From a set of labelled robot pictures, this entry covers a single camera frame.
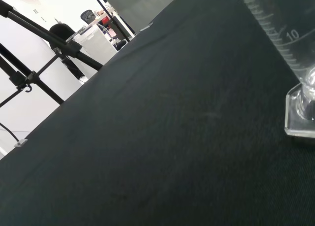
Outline black bench cloth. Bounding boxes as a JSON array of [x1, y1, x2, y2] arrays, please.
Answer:
[[0, 0, 315, 226]]

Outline white cabinet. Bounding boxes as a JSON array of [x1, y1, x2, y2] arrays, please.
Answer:
[[65, 26, 118, 65]]

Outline thin black stand pole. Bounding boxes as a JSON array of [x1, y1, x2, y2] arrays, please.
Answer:
[[89, 0, 131, 42]]

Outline grey board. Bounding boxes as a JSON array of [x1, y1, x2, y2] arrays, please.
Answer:
[[97, 0, 189, 37]]

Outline black mesh office chair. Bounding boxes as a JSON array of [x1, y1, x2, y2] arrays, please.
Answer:
[[80, 9, 97, 24]]

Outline black tripod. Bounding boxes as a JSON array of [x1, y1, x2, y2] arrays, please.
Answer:
[[0, 0, 104, 109]]

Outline thin black floor cable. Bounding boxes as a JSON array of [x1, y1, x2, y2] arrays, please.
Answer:
[[0, 122, 21, 141]]

